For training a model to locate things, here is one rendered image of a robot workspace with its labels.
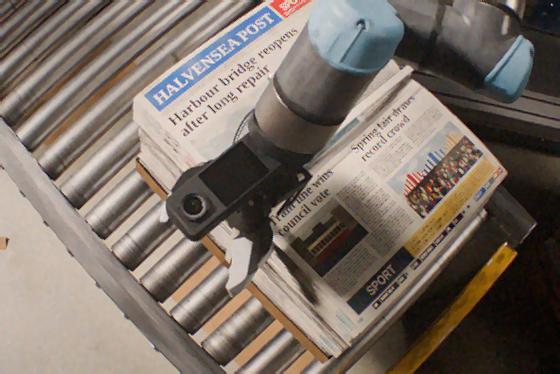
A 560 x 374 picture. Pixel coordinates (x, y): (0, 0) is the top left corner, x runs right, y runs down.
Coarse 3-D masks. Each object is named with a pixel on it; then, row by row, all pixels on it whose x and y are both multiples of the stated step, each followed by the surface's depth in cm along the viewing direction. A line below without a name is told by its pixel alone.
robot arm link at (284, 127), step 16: (272, 80) 65; (272, 96) 65; (256, 112) 67; (272, 112) 65; (288, 112) 64; (272, 128) 65; (288, 128) 65; (304, 128) 64; (320, 128) 64; (336, 128) 66; (288, 144) 66; (304, 144) 66; (320, 144) 66
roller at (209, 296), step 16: (224, 272) 105; (208, 288) 105; (224, 288) 105; (176, 304) 105; (192, 304) 104; (208, 304) 104; (224, 304) 106; (176, 320) 104; (192, 320) 103; (208, 320) 105
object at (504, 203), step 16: (256, 0) 120; (496, 192) 111; (496, 208) 110; (512, 208) 110; (496, 224) 111; (512, 224) 109; (528, 224) 109; (480, 240) 120; (496, 240) 115; (512, 240) 110
